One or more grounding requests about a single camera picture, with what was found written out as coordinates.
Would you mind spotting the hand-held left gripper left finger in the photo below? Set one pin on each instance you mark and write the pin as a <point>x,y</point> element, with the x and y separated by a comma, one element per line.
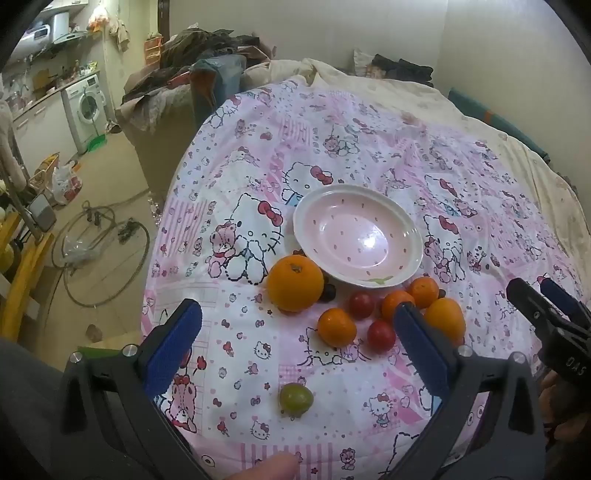
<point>178,350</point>

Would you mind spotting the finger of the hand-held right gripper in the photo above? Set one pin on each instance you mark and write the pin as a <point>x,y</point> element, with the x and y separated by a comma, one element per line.
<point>531,304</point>
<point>561,295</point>

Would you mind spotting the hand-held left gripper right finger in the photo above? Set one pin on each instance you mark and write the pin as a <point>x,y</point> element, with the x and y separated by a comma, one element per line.
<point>421,350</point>

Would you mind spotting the small orange mandarin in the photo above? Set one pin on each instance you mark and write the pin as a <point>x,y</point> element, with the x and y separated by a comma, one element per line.
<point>424,290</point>
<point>337,326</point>
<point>392,302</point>
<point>445,321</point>

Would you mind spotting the red tomato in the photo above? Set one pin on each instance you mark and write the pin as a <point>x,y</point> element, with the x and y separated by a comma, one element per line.
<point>361,304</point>
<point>381,336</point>

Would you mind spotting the pink speckled plate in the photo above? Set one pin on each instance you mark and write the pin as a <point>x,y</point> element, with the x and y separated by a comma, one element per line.
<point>358,233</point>

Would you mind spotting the large orange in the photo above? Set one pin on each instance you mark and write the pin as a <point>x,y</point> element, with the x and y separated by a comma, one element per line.
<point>295,283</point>

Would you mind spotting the person's right hand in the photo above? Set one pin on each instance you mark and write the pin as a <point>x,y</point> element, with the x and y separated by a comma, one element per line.
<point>561,415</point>

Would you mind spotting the person's left hand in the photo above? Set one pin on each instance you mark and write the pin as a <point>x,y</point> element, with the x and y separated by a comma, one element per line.
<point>265,468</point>

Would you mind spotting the green tomato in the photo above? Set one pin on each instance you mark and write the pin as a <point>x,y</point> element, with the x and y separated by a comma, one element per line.
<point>296,400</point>

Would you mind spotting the clear plastic bag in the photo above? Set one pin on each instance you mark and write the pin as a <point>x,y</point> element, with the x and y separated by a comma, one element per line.
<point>78,249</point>

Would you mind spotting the yellow wooden chair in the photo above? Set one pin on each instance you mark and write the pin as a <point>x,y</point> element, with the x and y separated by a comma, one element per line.
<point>23,263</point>

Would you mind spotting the teal mat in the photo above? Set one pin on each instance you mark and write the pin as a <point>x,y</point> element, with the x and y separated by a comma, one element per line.
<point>498,121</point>

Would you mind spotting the grey box device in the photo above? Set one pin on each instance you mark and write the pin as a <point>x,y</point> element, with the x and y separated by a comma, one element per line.
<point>42,212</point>

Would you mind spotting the brown sofa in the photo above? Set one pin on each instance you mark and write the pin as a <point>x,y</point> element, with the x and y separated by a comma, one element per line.
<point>157,152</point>

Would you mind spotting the white plastic bag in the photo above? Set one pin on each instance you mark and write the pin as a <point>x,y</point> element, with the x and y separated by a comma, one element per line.
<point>64,182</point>

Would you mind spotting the green dustpan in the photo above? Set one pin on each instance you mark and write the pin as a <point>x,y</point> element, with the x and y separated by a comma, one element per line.
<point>97,143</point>

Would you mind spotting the pink cartoon printed blanket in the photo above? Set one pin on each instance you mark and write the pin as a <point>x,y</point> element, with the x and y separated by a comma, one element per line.
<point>286,152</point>

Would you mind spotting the white washing machine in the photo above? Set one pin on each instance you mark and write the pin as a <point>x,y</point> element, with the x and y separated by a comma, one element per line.
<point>85,110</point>

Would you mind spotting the kitchen counter cabinet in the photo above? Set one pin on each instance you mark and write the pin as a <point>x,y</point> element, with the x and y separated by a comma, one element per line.
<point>41,124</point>

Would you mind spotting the black clothes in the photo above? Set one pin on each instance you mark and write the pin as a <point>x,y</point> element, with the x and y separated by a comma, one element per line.
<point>406,68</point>

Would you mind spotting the blue cloth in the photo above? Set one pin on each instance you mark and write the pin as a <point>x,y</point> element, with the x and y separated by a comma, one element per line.
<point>217,78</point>

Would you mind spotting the patterned pillow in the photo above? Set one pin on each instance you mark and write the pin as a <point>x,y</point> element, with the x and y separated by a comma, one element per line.
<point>367,62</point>

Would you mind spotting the orange drawer unit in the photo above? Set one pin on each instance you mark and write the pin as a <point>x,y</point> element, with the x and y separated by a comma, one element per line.
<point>153,50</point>

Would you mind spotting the pile of dark clothes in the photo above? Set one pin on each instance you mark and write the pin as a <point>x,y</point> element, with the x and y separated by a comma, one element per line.
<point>203,50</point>

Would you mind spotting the white water heater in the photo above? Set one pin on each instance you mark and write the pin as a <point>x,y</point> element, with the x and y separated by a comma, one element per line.
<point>55,23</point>

